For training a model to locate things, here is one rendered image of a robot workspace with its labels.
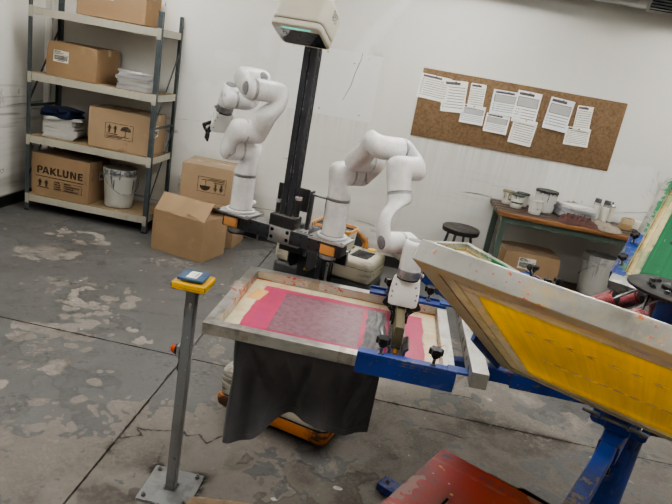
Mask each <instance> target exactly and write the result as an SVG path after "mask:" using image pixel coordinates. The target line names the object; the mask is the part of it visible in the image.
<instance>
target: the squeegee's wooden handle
mask: <svg viewBox="0 0 672 504"><path fill-rule="evenodd" d="M404 328H405V307H400V306H396V308H395V317H394V321H393V330H392V342H391V348H394V349H398V350H400V347H401V343H402V339H403V334H404Z"/></svg>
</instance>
